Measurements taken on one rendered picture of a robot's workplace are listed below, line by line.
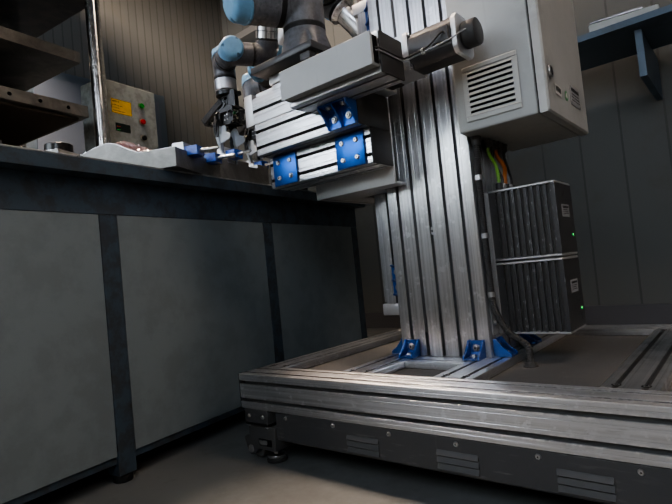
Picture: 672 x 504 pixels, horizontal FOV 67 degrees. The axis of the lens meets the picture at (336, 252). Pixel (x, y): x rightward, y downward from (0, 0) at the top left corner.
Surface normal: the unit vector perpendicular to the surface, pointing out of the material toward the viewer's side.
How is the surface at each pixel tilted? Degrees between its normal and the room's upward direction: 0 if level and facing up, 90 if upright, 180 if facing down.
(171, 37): 90
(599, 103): 90
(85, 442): 90
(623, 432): 90
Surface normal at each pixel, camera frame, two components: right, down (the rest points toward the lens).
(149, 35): 0.77, -0.11
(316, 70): -0.63, 0.03
